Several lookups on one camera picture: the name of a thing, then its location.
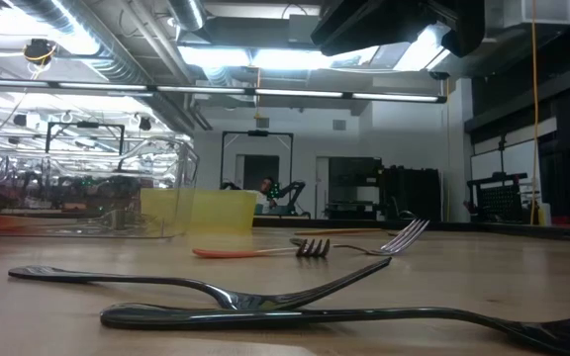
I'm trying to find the gold fork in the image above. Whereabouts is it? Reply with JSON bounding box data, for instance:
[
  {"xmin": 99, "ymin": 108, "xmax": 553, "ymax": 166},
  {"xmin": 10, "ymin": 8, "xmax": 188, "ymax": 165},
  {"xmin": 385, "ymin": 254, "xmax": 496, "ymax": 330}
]
[{"xmin": 293, "ymin": 226, "xmax": 400, "ymax": 237}]

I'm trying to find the orange handled silver fork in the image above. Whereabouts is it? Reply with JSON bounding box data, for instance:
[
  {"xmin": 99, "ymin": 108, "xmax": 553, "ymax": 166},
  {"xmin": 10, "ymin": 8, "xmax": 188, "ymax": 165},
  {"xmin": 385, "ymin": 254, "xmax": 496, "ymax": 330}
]
[
  {"xmin": 191, "ymin": 238, "xmax": 332, "ymax": 260},
  {"xmin": 288, "ymin": 219, "xmax": 431, "ymax": 257}
]

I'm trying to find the person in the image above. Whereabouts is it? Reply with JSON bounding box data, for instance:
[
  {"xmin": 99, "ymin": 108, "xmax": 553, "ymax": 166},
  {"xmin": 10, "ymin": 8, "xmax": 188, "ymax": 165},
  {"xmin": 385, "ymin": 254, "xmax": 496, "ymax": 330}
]
[{"xmin": 257, "ymin": 176, "xmax": 276, "ymax": 215}]

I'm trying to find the black shelf unit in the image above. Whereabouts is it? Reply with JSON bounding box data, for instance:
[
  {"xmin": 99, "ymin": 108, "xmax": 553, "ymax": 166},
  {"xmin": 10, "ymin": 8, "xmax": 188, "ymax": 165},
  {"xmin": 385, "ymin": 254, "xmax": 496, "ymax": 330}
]
[{"xmin": 327, "ymin": 156, "xmax": 383, "ymax": 222}]

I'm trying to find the yellow plastic bin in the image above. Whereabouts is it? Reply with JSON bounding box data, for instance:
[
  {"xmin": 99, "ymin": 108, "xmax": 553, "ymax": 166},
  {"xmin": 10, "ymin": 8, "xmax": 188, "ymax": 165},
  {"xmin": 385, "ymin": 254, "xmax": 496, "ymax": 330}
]
[{"xmin": 140, "ymin": 188, "xmax": 258, "ymax": 234}]

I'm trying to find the long led light bar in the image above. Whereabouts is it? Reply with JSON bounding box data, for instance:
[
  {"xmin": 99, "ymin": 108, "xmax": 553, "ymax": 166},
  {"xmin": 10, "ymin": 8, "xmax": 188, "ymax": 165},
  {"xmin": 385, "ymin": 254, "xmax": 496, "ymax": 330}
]
[{"xmin": 0, "ymin": 77, "xmax": 448, "ymax": 104}]

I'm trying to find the black cabinet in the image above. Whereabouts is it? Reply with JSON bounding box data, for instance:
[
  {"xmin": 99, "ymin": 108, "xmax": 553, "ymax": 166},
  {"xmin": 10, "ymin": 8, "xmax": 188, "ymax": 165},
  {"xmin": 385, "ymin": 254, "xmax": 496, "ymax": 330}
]
[{"xmin": 378, "ymin": 166, "xmax": 442, "ymax": 223}]

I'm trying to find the black fork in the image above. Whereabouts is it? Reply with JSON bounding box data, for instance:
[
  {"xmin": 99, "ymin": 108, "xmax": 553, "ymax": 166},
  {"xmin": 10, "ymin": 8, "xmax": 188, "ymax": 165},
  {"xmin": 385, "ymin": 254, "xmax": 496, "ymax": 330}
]
[
  {"xmin": 7, "ymin": 255, "xmax": 394, "ymax": 312},
  {"xmin": 99, "ymin": 302, "xmax": 570, "ymax": 356}
]

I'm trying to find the clear plastic bin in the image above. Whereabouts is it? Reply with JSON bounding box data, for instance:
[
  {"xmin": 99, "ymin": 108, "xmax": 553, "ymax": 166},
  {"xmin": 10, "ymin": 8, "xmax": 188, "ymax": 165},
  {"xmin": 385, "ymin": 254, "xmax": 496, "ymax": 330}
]
[{"xmin": 0, "ymin": 136, "xmax": 201, "ymax": 239}]

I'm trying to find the black pegboard cart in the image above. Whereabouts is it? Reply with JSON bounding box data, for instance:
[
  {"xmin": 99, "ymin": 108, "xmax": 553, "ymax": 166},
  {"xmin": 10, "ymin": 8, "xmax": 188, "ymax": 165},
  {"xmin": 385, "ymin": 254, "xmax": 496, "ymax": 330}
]
[{"xmin": 466, "ymin": 171, "xmax": 541, "ymax": 224}]

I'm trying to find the white board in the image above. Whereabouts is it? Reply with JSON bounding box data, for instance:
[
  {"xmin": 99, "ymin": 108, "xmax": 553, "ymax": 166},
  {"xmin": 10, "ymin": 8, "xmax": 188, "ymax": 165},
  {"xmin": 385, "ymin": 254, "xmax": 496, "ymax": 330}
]
[{"xmin": 470, "ymin": 137, "xmax": 543, "ymax": 209}]

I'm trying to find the black frame stand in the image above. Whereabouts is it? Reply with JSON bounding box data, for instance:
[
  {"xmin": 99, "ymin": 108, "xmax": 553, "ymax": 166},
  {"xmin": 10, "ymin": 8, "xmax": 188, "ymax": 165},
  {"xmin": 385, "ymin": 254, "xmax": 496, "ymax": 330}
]
[{"xmin": 219, "ymin": 130, "xmax": 295, "ymax": 219}]

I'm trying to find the small silver ceiling duct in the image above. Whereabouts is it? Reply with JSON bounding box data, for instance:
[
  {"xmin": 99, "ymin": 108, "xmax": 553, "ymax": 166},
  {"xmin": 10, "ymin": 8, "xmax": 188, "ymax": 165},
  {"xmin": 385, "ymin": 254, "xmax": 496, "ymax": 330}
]
[{"xmin": 168, "ymin": 0, "xmax": 207, "ymax": 32}]

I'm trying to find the large silver ceiling duct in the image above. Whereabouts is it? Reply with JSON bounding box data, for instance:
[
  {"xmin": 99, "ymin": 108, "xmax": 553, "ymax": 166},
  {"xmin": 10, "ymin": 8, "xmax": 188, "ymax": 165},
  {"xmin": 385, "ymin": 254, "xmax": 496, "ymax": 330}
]
[{"xmin": 7, "ymin": 0, "xmax": 157, "ymax": 86}]

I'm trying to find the black ceiling camera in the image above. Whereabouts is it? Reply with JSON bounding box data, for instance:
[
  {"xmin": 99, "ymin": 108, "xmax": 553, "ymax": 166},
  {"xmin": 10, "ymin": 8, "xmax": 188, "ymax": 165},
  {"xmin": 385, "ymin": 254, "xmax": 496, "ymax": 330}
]
[{"xmin": 22, "ymin": 38, "xmax": 57, "ymax": 68}]

